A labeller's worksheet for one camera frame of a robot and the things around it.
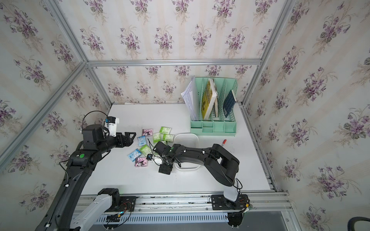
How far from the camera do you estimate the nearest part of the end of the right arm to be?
24.9 inches

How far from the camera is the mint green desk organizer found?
0.98 metres

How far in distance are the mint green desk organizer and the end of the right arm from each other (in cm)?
30

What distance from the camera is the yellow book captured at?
93cm
